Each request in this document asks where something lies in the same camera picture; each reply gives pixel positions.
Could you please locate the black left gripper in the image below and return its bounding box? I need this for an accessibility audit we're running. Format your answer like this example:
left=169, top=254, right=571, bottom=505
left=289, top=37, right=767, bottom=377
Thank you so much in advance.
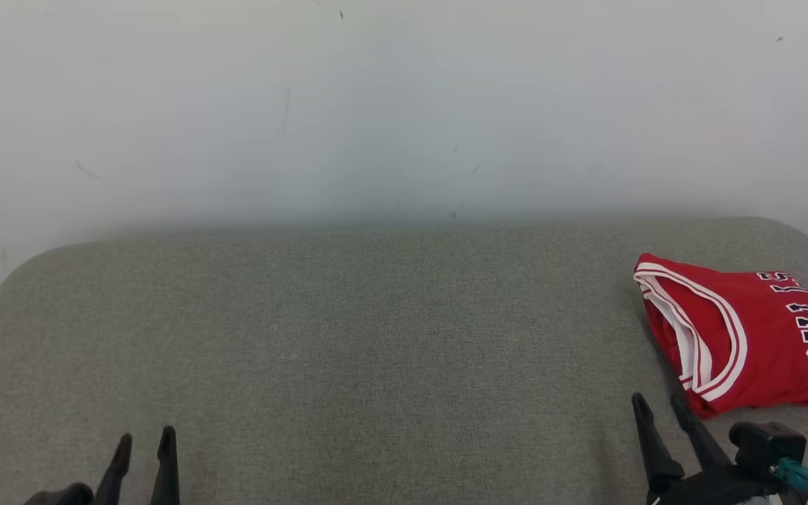
left=23, top=426, right=180, bottom=505

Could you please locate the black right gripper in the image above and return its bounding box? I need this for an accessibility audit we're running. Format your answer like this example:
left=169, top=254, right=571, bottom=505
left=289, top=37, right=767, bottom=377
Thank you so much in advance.
left=631, top=393, right=790, bottom=505

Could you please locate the red and white basketball jersey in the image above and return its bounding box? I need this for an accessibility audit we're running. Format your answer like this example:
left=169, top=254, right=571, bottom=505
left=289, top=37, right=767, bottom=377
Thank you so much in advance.
left=633, top=252, right=808, bottom=420

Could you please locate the grey fabric sofa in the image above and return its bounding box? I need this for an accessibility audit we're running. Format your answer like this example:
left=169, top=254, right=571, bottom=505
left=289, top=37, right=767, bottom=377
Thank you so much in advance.
left=0, top=217, right=808, bottom=505

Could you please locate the teal right camera cable connector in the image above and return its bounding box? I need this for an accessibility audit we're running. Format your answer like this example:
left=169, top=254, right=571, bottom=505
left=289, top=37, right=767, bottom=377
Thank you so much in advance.
left=772, top=457, right=808, bottom=505

